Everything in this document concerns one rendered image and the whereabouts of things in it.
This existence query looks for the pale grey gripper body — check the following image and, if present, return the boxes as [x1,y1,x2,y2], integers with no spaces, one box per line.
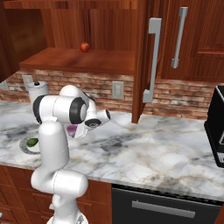
[73,124,90,142]

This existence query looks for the green avocado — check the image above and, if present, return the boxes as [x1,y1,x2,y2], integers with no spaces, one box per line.
[26,137,39,148]

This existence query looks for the grey round plate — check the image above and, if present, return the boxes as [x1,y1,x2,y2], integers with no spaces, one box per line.
[18,136,42,156]

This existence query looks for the red jam jar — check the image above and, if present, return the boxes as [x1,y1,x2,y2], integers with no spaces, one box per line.
[80,41,90,53]

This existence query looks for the wooden base cabinet drawers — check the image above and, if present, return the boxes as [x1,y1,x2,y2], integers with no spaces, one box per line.
[0,164,114,224]

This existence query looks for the open wooden cabinet door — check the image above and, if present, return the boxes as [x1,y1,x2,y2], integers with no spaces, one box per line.
[131,0,165,124]

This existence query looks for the dark open wooden door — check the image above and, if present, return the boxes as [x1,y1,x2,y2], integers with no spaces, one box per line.
[0,0,48,84]

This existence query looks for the closed wooden cabinet door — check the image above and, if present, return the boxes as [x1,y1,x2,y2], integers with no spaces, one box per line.
[160,0,224,83]

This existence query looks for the purple round object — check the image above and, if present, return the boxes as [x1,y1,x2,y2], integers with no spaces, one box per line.
[66,124,80,138]

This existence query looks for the white paper towel roll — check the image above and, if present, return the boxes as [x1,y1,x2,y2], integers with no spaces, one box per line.
[27,80,50,105]

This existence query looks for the black dishwasher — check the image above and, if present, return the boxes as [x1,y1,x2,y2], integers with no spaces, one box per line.
[111,183,224,224]

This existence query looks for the black countertop appliance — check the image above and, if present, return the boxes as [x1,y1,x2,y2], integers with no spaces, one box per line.
[203,84,224,169]

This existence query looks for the open wooden wall cabinet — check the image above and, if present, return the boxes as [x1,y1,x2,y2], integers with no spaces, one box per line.
[3,0,138,76]

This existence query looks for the long grey door handle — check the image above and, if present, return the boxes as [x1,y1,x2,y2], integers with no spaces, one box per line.
[142,17,163,104]

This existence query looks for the grey dishwasher handle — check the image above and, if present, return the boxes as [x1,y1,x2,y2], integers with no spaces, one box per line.
[131,199,197,220]

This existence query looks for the short grey door handle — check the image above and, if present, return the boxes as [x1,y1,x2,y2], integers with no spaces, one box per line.
[171,6,189,69]

